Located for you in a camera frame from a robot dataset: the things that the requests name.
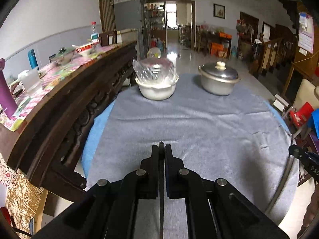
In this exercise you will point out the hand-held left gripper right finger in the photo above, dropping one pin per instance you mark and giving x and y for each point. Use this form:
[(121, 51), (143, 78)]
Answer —
[(168, 160)]

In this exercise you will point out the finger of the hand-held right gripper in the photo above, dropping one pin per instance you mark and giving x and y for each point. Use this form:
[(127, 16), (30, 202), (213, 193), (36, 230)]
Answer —
[(295, 151)]

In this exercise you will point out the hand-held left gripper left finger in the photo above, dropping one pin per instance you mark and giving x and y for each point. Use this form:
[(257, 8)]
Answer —
[(155, 160)]

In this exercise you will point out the person's right hand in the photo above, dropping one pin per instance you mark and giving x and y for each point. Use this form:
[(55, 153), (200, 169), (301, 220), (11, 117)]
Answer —
[(313, 209)]

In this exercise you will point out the blue plastic stool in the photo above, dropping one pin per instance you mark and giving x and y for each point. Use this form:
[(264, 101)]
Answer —
[(314, 124)]

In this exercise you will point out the grey cloth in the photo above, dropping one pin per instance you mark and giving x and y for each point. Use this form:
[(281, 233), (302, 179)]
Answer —
[(187, 129)]

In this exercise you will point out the red plastic chair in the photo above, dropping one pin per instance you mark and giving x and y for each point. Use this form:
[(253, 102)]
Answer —
[(301, 115)]

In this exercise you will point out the white step stool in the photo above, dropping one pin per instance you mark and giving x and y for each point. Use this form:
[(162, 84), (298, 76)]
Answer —
[(280, 103)]

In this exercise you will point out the beige chair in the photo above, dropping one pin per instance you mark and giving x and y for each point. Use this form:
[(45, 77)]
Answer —
[(305, 92)]

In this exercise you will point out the blue tablecloth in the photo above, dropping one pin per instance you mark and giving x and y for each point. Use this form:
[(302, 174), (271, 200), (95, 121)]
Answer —
[(96, 134)]

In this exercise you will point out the white ceramic bowl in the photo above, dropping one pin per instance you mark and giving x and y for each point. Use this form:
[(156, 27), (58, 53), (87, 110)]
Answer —
[(157, 89)]

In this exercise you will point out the aluminium pot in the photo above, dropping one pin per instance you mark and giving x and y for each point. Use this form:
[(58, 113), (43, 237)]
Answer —
[(218, 86)]

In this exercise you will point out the clear plastic wrap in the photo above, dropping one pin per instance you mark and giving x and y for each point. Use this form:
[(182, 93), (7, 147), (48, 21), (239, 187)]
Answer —
[(154, 69)]

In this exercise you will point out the wooden staircase railing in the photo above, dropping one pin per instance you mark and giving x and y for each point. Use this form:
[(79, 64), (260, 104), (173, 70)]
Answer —
[(274, 54)]

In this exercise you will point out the dark carved wooden table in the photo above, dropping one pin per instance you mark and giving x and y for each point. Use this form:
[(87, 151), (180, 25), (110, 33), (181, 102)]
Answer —
[(62, 119)]

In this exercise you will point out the metal pot lid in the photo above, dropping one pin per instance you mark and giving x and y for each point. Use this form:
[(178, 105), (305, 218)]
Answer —
[(219, 72)]

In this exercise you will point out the small floor fan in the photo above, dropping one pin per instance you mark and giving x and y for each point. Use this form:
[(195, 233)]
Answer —
[(154, 53)]

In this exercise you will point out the blue water jug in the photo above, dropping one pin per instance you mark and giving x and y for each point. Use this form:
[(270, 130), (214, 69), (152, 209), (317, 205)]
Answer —
[(234, 51)]

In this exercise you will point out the orange cardboard box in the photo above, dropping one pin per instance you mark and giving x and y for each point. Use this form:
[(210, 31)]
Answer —
[(219, 50)]

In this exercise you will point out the pink checked tablecloth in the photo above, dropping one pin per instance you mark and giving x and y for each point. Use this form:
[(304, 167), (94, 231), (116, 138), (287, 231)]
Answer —
[(62, 72)]

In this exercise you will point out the red and white bowl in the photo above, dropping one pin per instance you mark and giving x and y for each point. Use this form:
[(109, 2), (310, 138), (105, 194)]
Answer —
[(86, 50)]

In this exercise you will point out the dark wooden chair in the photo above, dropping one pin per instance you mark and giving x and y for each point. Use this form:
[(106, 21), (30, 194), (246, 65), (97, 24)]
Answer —
[(108, 37)]

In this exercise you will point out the gold foil bag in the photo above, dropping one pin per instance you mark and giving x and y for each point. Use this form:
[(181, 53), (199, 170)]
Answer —
[(23, 201)]

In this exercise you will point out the red-capped water bottle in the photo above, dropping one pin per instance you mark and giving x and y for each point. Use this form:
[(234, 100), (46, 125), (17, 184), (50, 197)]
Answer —
[(94, 36)]

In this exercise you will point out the glass-lidded bowl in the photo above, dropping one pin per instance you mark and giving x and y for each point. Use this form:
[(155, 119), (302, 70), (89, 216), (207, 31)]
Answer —
[(64, 56)]

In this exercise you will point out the glass display cabinet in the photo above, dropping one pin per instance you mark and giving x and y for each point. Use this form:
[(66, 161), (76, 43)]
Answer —
[(155, 20)]

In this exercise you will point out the white plastic container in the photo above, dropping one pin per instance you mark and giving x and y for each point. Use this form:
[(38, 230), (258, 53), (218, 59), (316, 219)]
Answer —
[(31, 82)]

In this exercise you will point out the grey refrigerator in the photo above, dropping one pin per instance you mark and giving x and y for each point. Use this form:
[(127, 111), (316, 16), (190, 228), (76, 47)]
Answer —
[(128, 15)]

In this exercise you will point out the patterned gift bag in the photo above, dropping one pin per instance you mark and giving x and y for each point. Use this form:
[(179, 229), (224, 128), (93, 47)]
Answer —
[(6, 171)]

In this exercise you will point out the teal bottle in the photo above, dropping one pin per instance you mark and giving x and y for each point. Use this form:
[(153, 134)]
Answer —
[(33, 59)]

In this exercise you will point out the purple thermos bottle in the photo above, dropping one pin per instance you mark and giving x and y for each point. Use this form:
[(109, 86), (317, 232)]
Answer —
[(6, 92)]

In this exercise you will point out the pink wall calendar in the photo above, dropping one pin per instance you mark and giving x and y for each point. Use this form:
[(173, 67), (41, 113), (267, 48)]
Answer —
[(306, 34)]

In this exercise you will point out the framed wall picture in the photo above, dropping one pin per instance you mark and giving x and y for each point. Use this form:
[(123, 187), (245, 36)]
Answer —
[(219, 11)]

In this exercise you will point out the slatted wooden wall panel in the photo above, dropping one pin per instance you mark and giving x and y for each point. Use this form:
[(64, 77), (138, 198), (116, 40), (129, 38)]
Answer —
[(109, 5)]

